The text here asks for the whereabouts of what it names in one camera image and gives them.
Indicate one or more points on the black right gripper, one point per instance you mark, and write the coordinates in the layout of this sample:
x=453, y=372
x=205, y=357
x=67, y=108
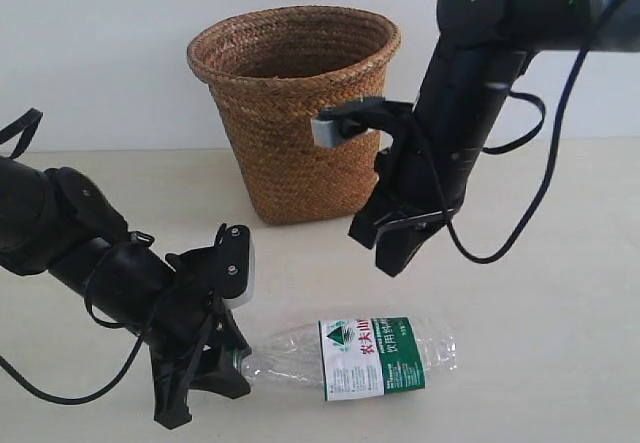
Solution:
x=406, y=207

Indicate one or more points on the clear plastic bottle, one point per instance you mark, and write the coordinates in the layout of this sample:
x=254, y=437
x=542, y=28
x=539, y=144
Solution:
x=353, y=358

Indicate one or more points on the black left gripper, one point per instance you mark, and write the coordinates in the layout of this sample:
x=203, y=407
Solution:
x=187, y=307

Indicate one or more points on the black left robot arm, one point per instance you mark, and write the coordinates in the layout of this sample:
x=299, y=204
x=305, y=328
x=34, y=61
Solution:
x=57, y=221

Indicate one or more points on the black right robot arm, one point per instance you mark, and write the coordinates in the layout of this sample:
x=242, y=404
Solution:
x=483, y=48

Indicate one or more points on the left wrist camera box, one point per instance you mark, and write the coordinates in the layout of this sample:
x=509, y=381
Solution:
x=234, y=267

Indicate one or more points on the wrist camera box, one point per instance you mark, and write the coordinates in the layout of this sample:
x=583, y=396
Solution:
x=333, y=126
x=234, y=267

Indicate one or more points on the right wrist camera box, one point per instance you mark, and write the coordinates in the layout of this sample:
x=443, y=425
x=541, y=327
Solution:
x=333, y=126

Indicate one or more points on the brown woven wicker basket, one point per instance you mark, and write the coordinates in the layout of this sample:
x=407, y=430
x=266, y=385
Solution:
x=269, y=73

